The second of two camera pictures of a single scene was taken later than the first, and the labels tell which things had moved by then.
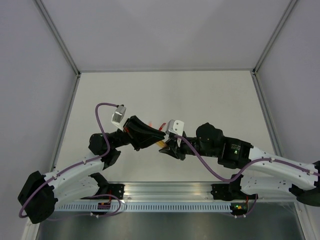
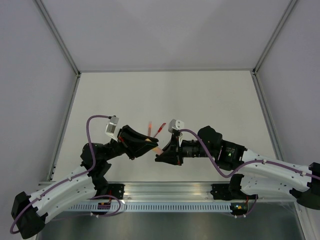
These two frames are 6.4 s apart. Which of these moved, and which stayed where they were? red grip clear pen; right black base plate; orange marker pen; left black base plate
Moved: orange marker pen
Stayed: left black base plate; red grip clear pen; right black base plate
